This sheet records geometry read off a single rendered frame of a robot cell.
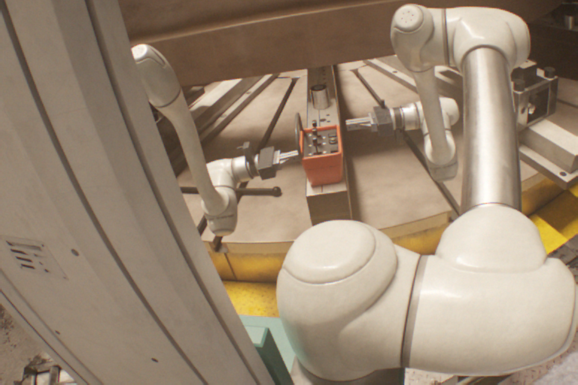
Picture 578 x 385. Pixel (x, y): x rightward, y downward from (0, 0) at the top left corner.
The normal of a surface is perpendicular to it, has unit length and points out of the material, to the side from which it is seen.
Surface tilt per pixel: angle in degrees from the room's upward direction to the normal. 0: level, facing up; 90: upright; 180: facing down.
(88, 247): 90
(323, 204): 90
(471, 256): 11
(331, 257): 6
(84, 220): 90
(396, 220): 0
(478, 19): 21
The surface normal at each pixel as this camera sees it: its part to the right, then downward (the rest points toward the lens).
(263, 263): -0.17, 0.53
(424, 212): -0.19, -0.85
